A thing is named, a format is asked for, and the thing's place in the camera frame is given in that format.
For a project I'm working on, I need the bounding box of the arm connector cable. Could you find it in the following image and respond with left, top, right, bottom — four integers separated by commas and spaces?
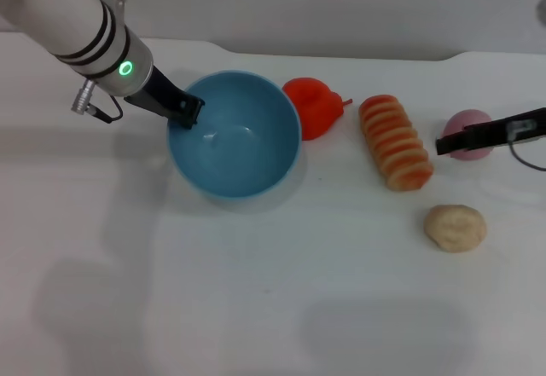
70, 78, 124, 124
509, 135, 546, 168

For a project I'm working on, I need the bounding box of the blue bowl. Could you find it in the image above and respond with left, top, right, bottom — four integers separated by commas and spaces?
166, 70, 303, 200

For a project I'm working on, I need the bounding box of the beige round bun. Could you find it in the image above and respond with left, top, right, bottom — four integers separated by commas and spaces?
423, 204, 487, 252

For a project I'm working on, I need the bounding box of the right arm connector cable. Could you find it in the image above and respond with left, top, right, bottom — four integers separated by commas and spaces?
509, 135, 546, 168

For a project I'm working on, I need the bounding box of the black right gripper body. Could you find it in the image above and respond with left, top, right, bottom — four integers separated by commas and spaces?
464, 109, 546, 152

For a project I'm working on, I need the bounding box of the red toy pepper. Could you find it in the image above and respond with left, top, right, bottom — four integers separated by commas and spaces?
282, 77, 354, 142

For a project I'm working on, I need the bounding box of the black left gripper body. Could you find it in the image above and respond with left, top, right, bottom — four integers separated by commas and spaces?
123, 65, 187, 119

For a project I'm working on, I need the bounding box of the left arm connector cable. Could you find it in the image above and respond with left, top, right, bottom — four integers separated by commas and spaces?
70, 78, 124, 124

